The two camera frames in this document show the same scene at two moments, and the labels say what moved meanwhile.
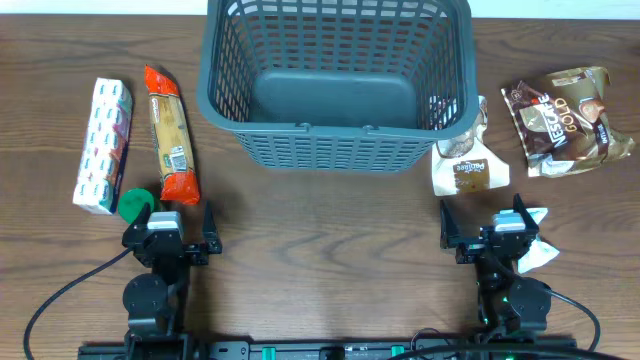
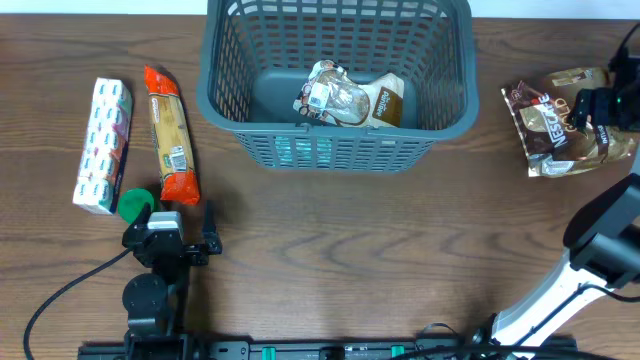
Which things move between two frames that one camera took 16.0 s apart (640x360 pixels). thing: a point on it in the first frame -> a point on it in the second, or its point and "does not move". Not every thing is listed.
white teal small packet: [539, 252] -> [324, 149]
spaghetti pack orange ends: [178, 180] does not move
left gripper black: [187, 248] does not move
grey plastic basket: [337, 85] does not move
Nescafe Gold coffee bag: [562, 120] does not move
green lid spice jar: [131, 203] does not move
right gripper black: [476, 249] -> [593, 107]
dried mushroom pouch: [466, 164] -> [330, 93]
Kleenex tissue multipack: [106, 147] does not move
